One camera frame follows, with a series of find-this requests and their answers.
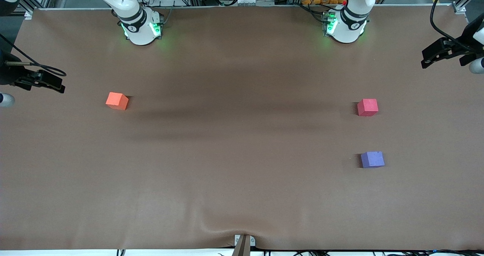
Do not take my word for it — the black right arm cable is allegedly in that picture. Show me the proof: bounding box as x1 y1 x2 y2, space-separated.
0 33 67 77

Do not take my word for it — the red foam block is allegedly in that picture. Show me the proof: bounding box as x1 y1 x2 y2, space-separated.
357 99 379 117

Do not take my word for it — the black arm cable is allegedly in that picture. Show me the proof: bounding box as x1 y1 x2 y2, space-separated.
0 33 67 77
430 0 484 54

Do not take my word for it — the metal table edge clamp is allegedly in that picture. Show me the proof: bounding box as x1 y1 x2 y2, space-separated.
234 234 256 256

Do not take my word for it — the orange foam block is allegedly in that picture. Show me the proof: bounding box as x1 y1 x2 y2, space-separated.
105 92 129 111

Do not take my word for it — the purple foam block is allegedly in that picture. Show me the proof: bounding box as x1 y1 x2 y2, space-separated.
360 151 385 169

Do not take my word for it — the large table cover mat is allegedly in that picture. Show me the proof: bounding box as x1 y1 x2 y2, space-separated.
0 7 484 251

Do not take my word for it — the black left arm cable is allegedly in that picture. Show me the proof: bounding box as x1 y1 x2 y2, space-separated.
430 0 484 54

